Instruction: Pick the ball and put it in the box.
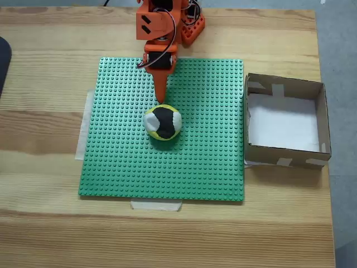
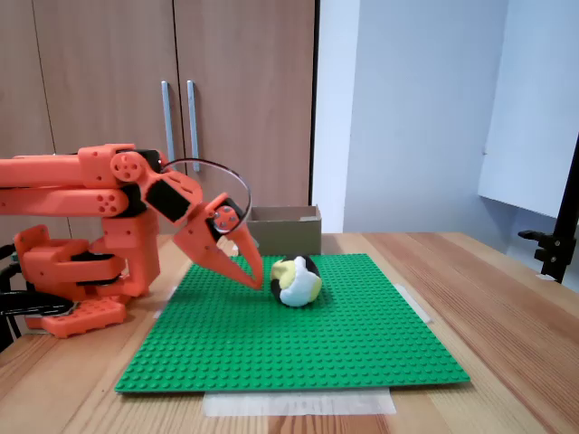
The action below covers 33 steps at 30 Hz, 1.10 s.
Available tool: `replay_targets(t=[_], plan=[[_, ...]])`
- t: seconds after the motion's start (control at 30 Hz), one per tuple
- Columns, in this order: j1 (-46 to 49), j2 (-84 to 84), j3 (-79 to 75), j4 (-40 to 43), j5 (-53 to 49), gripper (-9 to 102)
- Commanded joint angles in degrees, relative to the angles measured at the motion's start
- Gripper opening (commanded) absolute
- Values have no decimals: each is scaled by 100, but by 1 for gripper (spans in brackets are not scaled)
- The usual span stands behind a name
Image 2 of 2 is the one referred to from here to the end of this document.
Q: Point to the masking tape strip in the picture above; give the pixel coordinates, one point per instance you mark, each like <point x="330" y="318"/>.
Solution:
<point x="416" y="305"/>
<point x="165" y="307"/>
<point x="294" y="404"/>

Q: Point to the black camera stand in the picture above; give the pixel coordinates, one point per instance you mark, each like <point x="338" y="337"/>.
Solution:
<point x="554" y="253"/>

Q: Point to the brown cardboard box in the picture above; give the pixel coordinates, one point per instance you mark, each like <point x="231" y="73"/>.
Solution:
<point x="289" y="235"/>

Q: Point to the brown wooden cabinet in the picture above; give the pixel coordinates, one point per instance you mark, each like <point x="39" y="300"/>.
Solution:
<point x="113" y="68"/>

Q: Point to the black table clamp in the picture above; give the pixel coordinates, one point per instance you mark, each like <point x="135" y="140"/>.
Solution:
<point x="36" y="304"/>

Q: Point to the green studded baseplate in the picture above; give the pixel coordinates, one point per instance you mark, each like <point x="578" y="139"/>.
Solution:
<point x="294" y="352"/>

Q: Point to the yellow black white ball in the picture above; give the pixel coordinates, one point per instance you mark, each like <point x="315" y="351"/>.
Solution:
<point x="298" y="289"/>

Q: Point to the white wall panel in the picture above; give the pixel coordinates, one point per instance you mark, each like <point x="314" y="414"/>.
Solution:
<point x="534" y="113"/>

